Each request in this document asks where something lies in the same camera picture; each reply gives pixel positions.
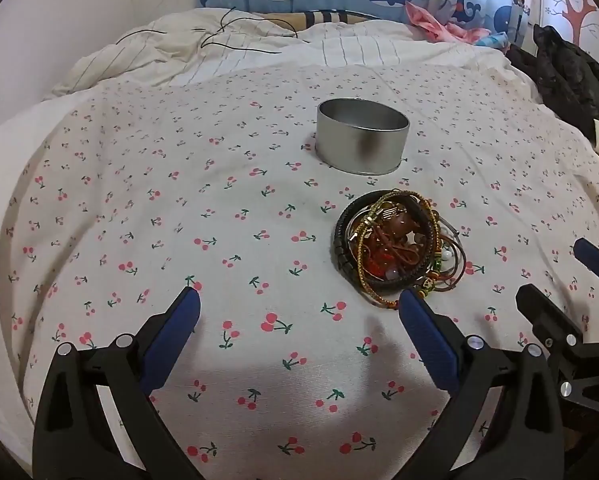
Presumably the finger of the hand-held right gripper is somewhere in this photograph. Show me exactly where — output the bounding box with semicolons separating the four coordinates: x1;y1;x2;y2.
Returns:
573;237;599;288
515;284;585;361

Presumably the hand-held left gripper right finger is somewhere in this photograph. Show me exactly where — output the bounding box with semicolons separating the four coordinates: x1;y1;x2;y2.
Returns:
389;290;565;480

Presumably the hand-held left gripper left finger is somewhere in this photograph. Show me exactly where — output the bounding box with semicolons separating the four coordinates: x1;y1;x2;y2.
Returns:
32;286;202;480

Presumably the tangle of mixed bracelets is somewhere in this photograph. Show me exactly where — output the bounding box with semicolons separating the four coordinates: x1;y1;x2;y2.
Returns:
332;188;473;309

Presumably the round silver metal tin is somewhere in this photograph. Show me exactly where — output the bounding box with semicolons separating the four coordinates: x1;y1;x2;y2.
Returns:
315;98;411;177

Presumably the cherry print bed sheet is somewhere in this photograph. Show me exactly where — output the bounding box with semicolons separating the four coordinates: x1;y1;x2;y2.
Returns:
0;62;599;480

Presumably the black clothing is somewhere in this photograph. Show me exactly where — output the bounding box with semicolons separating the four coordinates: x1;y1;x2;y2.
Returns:
507;24;599;136

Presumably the teal cloth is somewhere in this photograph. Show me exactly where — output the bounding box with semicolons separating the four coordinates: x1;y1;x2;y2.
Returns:
474;30;510;52

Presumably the pink cloth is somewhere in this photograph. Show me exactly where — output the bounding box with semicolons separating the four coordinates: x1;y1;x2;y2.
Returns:
404;1;490;43

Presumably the striped cream duvet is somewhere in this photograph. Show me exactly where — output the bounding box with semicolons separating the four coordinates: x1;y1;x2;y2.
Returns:
44;7;545;106

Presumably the tan pillow with black stripes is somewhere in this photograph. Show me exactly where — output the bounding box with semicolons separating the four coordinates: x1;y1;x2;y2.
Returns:
259;8;380;31

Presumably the thin black cable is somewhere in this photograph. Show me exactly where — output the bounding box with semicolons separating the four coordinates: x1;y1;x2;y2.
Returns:
114;7;300;56

